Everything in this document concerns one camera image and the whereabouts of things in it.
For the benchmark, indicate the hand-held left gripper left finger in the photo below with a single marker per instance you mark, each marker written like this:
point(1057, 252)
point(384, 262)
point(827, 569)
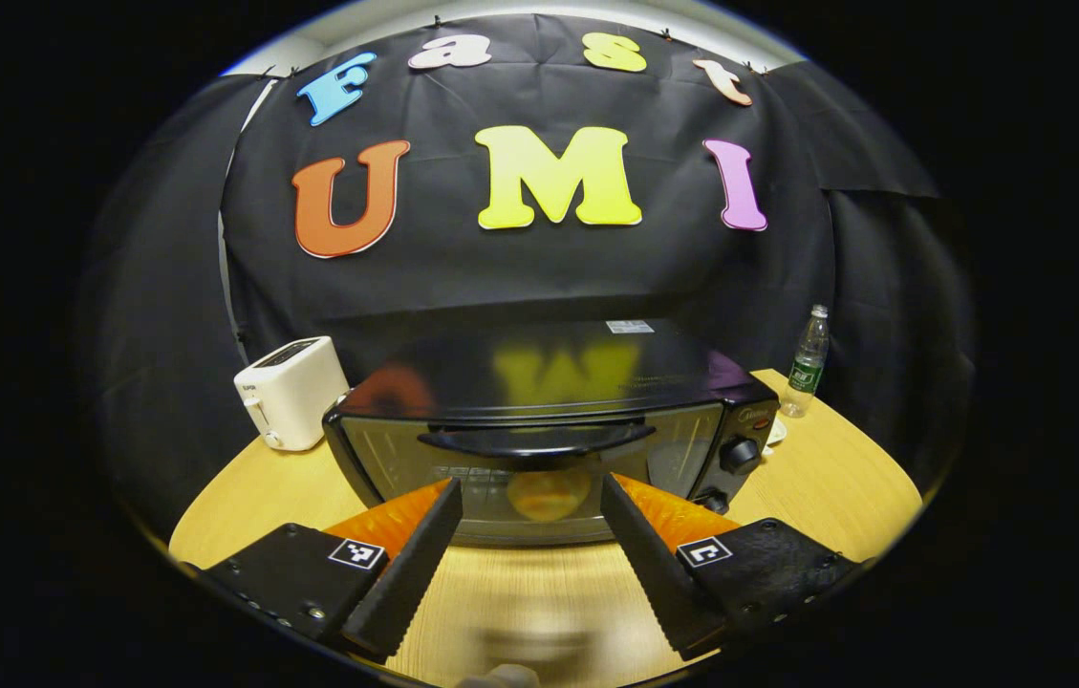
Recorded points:
point(410, 573)

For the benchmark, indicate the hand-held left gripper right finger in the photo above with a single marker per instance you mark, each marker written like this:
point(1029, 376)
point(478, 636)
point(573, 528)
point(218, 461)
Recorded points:
point(654, 573)

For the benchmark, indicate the golden bread bun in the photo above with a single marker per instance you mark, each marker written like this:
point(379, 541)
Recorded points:
point(549, 495)

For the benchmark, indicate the black electric oven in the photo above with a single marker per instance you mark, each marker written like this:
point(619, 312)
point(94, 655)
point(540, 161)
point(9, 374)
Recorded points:
point(539, 382)

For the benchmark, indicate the small white dish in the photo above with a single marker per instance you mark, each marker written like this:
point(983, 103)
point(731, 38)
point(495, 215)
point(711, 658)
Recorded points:
point(777, 432)

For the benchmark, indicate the white toaster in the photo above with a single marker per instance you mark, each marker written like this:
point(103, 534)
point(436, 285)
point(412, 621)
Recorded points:
point(295, 397)

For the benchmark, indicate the clear plastic water bottle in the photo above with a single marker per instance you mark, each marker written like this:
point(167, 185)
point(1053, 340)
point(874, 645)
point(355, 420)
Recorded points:
point(809, 368)

